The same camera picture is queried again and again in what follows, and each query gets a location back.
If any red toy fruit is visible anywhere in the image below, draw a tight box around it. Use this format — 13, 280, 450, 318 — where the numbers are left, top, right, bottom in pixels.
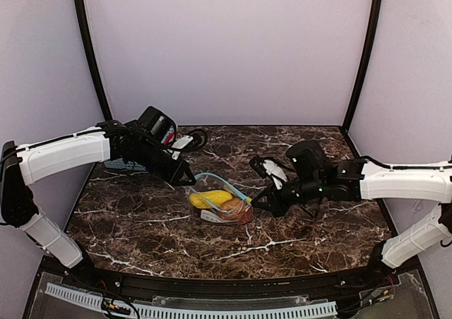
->
237, 207, 254, 224

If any yellow toy corn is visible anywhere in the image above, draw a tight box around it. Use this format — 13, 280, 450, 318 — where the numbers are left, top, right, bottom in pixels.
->
189, 190, 233, 210

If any brown toy potato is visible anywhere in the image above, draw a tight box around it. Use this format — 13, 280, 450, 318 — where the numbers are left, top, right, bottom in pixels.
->
218, 198, 248, 219

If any clear zip top bag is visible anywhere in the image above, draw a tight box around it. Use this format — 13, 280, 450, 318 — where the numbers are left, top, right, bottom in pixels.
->
185, 172, 254, 225

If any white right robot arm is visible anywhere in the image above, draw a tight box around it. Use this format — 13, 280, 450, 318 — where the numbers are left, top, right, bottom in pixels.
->
250, 156, 451, 270

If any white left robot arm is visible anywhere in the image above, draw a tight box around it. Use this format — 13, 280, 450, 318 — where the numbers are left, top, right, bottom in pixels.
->
1, 107, 206, 268

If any red toy chili pepper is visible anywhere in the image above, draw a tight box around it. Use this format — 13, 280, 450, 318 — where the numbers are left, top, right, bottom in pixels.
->
166, 131, 180, 142

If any light blue plastic basket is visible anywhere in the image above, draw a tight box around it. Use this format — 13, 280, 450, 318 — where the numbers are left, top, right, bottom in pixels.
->
103, 126, 179, 171

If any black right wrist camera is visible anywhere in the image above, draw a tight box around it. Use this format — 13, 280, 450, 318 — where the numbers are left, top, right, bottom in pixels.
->
249, 139, 333, 193

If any black front table rail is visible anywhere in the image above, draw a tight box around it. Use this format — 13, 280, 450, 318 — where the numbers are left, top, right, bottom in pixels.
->
58, 267, 388, 300

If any black right frame post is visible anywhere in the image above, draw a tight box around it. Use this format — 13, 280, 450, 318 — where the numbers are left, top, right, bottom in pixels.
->
342, 0, 382, 133

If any black frame post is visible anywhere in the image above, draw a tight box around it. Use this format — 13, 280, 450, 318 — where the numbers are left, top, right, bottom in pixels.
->
342, 0, 382, 133
73, 0, 113, 121

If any white slotted cable duct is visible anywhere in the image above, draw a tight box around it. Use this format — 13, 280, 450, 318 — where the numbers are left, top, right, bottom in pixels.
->
44, 282, 338, 319

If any black left frame post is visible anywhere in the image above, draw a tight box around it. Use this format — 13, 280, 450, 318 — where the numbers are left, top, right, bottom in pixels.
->
73, 0, 113, 121

